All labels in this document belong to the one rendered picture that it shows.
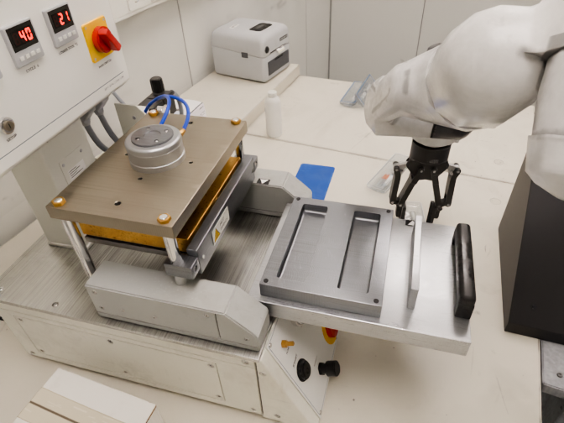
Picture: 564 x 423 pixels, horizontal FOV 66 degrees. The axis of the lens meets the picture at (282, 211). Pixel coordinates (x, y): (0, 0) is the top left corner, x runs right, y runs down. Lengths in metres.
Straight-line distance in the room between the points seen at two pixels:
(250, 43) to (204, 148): 1.00
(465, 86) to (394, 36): 2.70
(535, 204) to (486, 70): 0.53
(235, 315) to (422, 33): 2.69
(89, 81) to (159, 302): 0.35
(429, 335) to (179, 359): 0.36
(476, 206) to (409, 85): 0.66
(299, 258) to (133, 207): 0.25
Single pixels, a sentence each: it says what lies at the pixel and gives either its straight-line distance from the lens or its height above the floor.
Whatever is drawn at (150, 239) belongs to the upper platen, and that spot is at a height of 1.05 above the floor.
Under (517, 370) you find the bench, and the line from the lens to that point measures 0.88.
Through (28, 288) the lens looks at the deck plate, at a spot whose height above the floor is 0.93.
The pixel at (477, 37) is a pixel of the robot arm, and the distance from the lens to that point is 0.43.
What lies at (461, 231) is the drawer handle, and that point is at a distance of 0.68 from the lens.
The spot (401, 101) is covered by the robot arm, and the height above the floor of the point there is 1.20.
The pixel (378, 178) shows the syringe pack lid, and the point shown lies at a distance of 1.18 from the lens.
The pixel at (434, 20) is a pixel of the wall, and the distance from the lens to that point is 3.06.
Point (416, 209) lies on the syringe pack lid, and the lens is 1.09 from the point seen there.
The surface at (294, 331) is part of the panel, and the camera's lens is 0.69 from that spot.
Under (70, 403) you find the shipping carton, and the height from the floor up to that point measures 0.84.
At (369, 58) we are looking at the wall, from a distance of 3.20.
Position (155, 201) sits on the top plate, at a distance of 0.57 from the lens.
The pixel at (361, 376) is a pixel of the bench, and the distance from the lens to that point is 0.80.
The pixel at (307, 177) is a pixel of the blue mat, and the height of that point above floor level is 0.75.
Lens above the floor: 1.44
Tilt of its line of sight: 40 degrees down
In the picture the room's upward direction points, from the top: 3 degrees counter-clockwise
